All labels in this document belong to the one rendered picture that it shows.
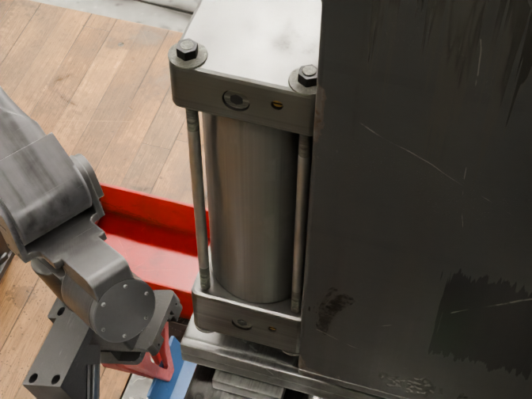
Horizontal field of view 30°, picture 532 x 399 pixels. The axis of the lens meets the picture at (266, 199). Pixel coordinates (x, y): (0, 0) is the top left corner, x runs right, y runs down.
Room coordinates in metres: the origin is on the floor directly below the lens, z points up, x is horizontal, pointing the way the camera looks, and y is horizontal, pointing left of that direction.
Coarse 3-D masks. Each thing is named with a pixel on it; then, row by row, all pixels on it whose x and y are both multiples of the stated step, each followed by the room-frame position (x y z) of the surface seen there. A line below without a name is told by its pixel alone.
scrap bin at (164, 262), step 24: (120, 192) 0.74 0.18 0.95; (144, 192) 0.74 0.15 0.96; (120, 216) 0.75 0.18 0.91; (144, 216) 0.74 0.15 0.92; (168, 216) 0.73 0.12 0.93; (192, 216) 0.72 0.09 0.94; (120, 240) 0.71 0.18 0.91; (144, 240) 0.71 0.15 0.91; (168, 240) 0.71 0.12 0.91; (192, 240) 0.71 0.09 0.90; (144, 264) 0.67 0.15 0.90; (168, 264) 0.67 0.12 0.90; (192, 264) 0.67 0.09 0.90; (168, 288) 0.61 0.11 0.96; (192, 312) 0.60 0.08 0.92
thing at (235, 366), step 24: (192, 336) 0.41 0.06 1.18; (216, 336) 0.41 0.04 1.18; (192, 360) 0.40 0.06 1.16; (216, 360) 0.40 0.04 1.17; (240, 360) 0.39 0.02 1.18; (264, 360) 0.39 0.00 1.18; (288, 360) 0.39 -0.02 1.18; (192, 384) 0.39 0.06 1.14; (216, 384) 0.39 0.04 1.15; (240, 384) 0.38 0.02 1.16; (264, 384) 0.38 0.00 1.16; (288, 384) 0.38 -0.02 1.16; (312, 384) 0.37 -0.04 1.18
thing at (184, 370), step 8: (176, 344) 0.50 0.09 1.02; (176, 352) 0.49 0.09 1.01; (176, 360) 0.49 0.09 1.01; (184, 360) 0.49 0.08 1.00; (176, 368) 0.48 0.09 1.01; (184, 368) 0.48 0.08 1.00; (192, 368) 0.48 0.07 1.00; (176, 376) 0.47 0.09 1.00; (184, 376) 0.47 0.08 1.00; (152, 384) 0.45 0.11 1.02; (160, 384) 0.46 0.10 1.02; (168, 384) 0.46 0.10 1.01; (176, 384) 0.47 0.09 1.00; (184, 384) 0.47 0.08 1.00; (152, 392) 0.44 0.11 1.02; (160, 392) 0.45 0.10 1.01; (168, 392) 0.45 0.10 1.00; (176, 392) 0.46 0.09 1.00; (184, 392) 0.46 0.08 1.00
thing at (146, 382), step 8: (184, 320) 0.60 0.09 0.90; (176, 328) 0.59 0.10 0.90; (184, 328) 0.59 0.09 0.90; (176, 336) 0.58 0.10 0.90; (152, 360) 0.55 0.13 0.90; (136, 376) 0.53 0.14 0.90; (128, 384) 0.52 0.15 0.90; (136, 384) 0.52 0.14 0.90; (144, 384) 0.52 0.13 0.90; (128, 392) 0.51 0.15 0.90; (136, 392) 0.51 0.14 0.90; (144, 392) 0.51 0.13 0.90
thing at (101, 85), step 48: (0, 0) 1.15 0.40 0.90; (0, 48) 1.05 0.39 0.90; (48, 48) 1.05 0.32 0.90; (96, 48) 1.05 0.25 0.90; (144, 48) 1.05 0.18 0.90; (48, 96) 0.96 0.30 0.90; (96, 96) 0.96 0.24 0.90; (144, 96) 0.96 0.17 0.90; (96, 144) 0.87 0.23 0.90; (144, 144) 0.87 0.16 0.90; (0, 288) 0.64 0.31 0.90; (48, 288) 0.64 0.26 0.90; (0, 336) 0.57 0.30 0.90; (0, 384) 0.51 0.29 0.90
